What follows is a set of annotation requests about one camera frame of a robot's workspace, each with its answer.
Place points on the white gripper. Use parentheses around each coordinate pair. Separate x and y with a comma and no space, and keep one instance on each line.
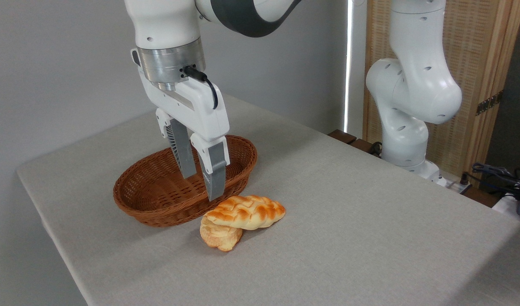
(200,110)

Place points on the braided golden bread loaf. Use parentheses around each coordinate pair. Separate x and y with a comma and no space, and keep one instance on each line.
(247,212)

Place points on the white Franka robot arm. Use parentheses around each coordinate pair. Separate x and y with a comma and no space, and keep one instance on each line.
(413,85)

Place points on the brown wicker basket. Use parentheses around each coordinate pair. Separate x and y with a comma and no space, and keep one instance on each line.
(157,199)

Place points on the small pale croissant bread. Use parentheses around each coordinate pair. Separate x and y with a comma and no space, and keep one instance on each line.
(219,240)

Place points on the dark brown wooden bench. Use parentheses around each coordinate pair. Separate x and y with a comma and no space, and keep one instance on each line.
(342,136)

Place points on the grey tablecloth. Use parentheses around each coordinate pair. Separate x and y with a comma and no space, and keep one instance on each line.
(349,212)

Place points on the wooden rattan folding screen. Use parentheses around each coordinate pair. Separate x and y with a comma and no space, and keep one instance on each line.
(468,51)

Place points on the dark metal screen hinge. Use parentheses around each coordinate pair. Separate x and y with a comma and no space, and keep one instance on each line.
(489,103)

